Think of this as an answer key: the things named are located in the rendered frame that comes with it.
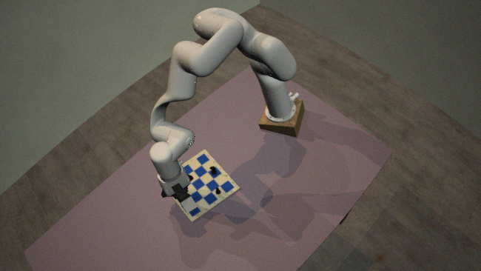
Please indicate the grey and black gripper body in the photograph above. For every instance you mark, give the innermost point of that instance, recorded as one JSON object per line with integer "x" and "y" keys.
{"x": 183, "y": 180}

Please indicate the blue and cream chessboard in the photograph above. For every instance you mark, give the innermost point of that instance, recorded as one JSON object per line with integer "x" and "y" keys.
{"x": 202, "y": 188}

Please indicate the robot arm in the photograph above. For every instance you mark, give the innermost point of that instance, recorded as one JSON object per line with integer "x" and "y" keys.
{"x": 270, "y": 57}

